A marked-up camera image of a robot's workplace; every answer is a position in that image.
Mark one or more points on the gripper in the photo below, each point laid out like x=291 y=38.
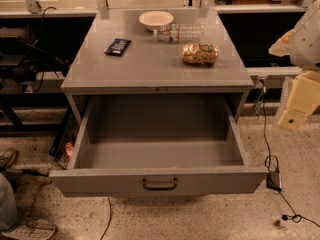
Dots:
x=307 y=44

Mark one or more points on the grey top drawer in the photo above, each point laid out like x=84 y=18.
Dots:
x=124 y=139

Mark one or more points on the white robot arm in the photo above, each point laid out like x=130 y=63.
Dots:
x=302 y=43

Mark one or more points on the grey metal drawer cabinet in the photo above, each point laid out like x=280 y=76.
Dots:
x=149 y=65

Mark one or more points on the red can behind drawer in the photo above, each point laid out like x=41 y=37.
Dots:
x=69 y=149

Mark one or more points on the black power adapter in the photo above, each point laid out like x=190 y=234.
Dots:
x=274 y=181

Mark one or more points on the golden chip bag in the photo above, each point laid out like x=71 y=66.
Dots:
x=200 y=54

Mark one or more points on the clear plastic water bottle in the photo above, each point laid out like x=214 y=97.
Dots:
x=178 y=33

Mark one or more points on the white ceramic bowl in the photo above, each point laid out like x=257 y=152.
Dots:
x=154 y=19

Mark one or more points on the dark blue snack bar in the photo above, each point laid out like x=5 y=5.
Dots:
x=117 y=47

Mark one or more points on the black machinery on left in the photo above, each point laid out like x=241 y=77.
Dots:
x=22 y=60

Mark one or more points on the grey shoe lower left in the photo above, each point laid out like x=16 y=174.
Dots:
x=31 y=229

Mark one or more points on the grey shoe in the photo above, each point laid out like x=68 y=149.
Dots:
x=31 y=229
x=7 y=158

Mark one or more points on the grey shoe upper left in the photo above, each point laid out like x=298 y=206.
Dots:
x=7 y=158

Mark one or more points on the blue jeans leg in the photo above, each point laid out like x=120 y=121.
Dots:
x=8 y=209

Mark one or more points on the black top drawer handle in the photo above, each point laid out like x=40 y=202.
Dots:
x=160 y=186

